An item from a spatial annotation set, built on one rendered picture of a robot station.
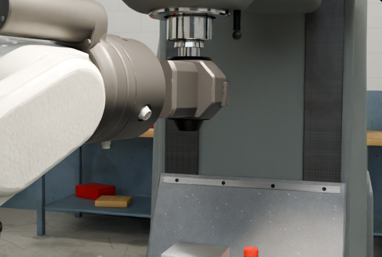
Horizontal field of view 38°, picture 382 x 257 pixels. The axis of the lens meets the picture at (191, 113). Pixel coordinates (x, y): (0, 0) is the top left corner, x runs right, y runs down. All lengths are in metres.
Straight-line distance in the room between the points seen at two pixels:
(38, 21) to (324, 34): 0.62
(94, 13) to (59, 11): 0.04
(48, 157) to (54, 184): 5.19
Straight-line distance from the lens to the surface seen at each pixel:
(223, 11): 0.56
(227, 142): 0.96
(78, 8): 0.41
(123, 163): 5.20
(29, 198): 5.72
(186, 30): 0.56
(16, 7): 0.37
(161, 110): 0.47
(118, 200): 4.65
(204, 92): 0.51
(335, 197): 0.93
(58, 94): 0.35
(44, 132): 0.35
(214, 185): 0.96
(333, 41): 0.93
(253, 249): 0.64
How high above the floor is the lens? 1.23
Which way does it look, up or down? 3 degrees down
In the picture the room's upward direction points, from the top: 1 degrees clockwise
